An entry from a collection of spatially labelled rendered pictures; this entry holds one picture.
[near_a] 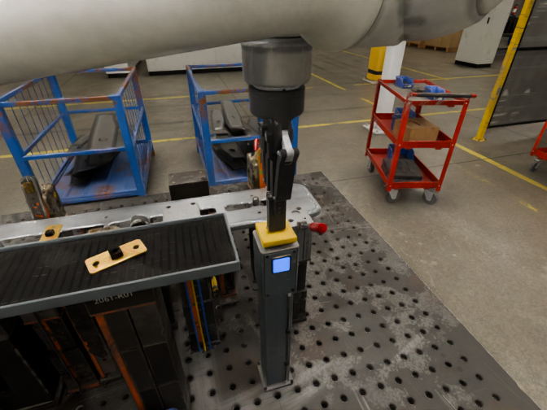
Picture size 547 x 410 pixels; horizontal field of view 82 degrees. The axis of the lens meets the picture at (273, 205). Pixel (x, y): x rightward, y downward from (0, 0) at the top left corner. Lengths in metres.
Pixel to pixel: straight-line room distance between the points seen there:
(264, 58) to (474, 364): 0.91
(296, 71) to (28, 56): 0.26
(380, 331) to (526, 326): 1.39
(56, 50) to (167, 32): 0.07
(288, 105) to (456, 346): 0.84
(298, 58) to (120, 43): 0.22
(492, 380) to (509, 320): 1.25
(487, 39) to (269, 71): 10.24
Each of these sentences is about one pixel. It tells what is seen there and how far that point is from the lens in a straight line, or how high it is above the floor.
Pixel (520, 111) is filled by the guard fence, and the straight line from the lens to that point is 5.27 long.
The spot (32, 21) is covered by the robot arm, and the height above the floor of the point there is 1.48.
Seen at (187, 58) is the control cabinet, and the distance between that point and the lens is 8.58.
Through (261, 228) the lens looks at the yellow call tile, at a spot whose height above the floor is 1.16.
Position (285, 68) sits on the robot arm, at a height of 1.43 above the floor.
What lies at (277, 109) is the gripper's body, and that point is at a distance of 0.42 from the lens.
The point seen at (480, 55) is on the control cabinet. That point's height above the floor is 0.31.
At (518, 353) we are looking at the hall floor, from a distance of 2.15.
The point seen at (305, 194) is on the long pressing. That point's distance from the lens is 0.96.
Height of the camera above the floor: 1.49
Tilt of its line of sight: 33 degrees down
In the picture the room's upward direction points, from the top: straight up
